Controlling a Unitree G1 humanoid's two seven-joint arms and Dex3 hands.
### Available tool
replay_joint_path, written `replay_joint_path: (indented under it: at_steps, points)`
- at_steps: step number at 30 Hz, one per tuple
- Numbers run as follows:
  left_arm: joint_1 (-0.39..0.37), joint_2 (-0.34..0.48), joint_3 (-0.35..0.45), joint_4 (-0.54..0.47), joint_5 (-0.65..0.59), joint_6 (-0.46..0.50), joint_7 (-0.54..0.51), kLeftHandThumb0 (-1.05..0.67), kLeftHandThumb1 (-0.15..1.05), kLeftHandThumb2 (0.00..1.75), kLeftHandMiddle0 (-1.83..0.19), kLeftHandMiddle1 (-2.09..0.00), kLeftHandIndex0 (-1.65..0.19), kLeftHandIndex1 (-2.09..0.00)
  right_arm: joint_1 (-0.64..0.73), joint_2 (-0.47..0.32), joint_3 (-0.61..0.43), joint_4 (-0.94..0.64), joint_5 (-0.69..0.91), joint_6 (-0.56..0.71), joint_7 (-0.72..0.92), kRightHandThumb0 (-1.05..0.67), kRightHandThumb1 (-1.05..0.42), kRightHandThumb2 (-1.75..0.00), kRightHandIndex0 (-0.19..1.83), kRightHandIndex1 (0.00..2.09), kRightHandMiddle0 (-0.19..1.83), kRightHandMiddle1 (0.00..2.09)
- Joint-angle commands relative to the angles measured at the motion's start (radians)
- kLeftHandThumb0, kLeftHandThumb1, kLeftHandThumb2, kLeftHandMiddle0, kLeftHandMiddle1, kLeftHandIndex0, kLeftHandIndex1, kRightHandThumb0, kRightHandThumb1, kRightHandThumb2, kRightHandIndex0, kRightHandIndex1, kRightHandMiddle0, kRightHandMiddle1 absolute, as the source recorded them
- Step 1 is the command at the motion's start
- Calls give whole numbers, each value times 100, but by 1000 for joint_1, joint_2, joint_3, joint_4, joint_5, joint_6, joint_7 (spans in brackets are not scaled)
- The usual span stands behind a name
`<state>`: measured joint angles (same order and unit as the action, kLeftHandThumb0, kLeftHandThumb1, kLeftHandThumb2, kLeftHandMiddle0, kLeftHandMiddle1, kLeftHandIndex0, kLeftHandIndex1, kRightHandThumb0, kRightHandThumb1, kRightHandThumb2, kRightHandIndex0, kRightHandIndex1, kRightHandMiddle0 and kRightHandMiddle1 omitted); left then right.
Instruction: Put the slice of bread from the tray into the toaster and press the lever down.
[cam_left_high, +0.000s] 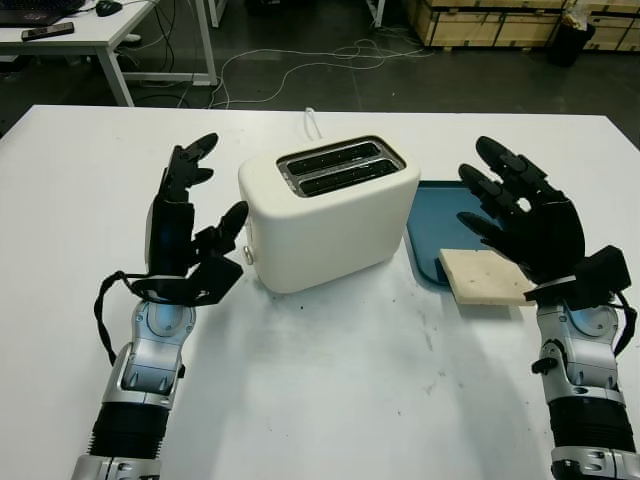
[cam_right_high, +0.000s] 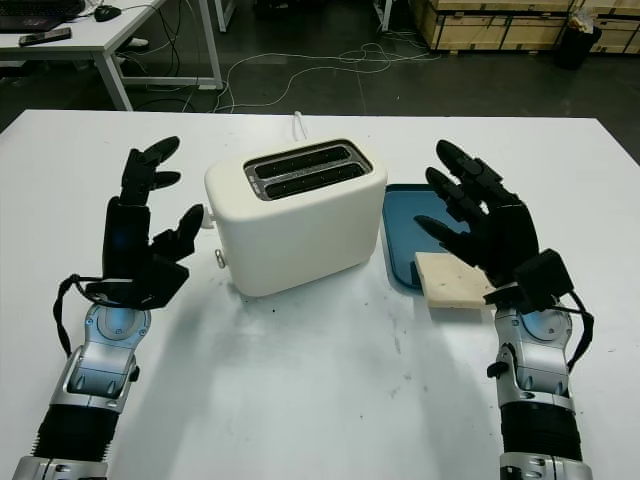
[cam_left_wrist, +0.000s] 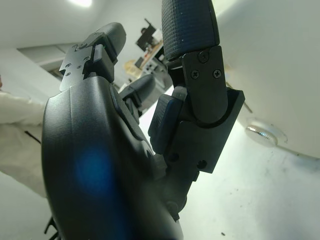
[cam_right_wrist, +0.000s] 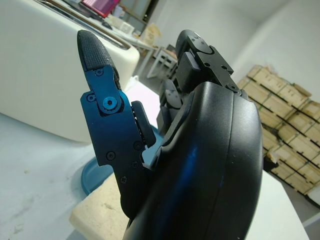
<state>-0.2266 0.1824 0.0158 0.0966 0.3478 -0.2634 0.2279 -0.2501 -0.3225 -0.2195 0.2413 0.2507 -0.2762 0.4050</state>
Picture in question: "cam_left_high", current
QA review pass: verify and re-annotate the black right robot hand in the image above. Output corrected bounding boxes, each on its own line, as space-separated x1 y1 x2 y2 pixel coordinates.
456 135 587 289

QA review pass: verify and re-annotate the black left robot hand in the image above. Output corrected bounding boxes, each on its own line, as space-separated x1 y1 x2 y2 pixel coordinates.
143 132 250 281

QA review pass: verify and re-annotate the pale bread slice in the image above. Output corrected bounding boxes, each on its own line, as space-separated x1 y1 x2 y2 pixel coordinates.
437 248 535 306

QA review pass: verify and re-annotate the blue plastic tray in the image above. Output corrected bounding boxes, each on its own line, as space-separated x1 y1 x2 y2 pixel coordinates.
404 179 501 291

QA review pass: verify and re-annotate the white two-slot toaster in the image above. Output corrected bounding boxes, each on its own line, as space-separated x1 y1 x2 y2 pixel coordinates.
237 134 421 294

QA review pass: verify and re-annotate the black trash bin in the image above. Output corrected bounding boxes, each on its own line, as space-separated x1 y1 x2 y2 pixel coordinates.
546 8 597 68

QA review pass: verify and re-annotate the white office desk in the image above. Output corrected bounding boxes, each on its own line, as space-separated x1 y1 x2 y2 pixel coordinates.
0 0 219 108

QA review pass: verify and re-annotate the wooden shipping crate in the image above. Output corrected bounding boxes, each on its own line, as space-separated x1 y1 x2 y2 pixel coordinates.
402 0 640 53

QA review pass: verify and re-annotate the black remote control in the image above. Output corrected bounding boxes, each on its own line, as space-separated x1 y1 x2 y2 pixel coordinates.
20 21 76 42

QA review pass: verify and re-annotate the black laptop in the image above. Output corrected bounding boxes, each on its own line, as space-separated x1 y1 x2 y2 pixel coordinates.
0 0 70 28

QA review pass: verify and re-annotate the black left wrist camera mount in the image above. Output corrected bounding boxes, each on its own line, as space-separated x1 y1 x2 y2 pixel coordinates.
133 253 245 307

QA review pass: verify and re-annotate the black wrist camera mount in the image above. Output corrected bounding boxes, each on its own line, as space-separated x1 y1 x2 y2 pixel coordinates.
523 245 630 307
133 253 245 307

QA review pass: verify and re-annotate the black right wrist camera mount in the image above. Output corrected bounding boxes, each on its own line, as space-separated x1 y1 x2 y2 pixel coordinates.
523 245 630 307

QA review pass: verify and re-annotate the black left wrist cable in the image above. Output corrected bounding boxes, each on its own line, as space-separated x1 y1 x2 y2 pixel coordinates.
94 270 151 365

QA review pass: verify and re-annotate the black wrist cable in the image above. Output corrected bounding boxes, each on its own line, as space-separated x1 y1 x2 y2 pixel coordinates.
607 292 640 362
94 270 151 365

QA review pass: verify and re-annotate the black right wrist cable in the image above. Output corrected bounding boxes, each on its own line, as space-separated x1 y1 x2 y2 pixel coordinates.
607 292 640 362

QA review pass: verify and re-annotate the white toaster power cord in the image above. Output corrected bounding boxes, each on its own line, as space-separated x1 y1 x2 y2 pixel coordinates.
303 107 324 142

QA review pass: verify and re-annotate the white floor cable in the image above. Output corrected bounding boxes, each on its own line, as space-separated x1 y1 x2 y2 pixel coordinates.
209 38 437 109

